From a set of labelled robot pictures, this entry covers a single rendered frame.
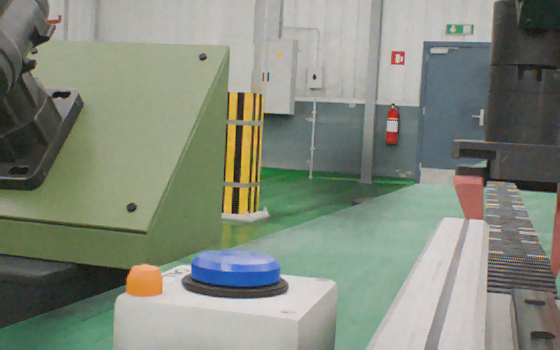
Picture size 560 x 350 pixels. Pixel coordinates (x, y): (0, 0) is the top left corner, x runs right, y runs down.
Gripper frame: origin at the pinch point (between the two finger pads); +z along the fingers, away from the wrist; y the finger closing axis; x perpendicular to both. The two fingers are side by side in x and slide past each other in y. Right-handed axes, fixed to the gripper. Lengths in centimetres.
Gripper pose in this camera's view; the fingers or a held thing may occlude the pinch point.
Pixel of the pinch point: (516, 265)
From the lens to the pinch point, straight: 62.3
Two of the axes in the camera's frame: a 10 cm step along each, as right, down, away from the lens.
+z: -0.5, 10.0, 0.5
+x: 2.7, -0.4, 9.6
